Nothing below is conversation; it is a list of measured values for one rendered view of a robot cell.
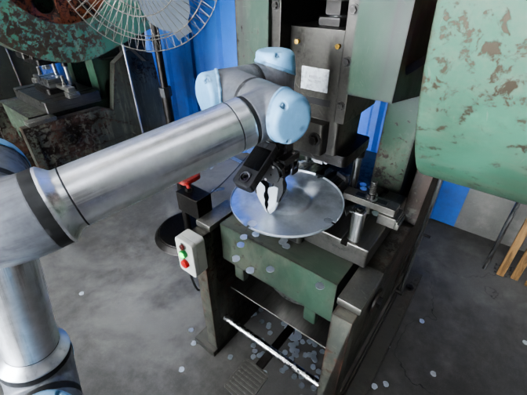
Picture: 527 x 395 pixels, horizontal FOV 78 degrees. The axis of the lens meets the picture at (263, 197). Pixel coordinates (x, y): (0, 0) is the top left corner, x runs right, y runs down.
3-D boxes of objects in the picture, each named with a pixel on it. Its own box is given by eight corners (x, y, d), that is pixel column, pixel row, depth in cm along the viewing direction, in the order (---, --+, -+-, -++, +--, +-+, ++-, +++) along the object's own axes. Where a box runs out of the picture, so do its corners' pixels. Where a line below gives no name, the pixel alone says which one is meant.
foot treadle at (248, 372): (246, 413, 104) (246, 406, 101) (223, 393, 109) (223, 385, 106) (333, 294, 142) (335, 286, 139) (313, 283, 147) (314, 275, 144)
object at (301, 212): (207, 202, 84) (206, 200, 83) (280, 160, 100) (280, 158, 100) (296, 258, 67) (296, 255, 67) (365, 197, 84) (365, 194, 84)
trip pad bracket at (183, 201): (203, 248, 107) (196, 199, 96) (183, 236, 112) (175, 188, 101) (216, 238, 111) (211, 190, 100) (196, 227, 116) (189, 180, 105)
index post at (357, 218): (357, 244, 82) (363, 213, 76) (346, 239, 83) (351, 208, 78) (361, 237, 84) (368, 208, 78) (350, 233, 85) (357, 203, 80)
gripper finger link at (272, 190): (290, 208, 81) (292, 175, 76) (277, 219, 77) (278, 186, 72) (280, 204, 82) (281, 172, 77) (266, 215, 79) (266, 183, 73)
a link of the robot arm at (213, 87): (220, 81, 48) (280, 70, 53) (189, 67, 56) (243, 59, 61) (224, 131, 53) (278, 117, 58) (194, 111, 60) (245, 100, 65)
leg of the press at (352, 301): (336, 457, 103) (408, 248, 52) (305, 432, 109) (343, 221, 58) (421, 279, 164) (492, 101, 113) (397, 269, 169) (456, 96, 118)
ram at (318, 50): (326, 163, 78) (343, 24, 61) (275, 146, 85) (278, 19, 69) (357, 139, 89) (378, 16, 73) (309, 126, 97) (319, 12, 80)
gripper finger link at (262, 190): (280, 204, 83) (281, 172, 77) (266, 215, 79) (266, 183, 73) (270, 199, 84) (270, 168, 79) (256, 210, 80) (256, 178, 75)
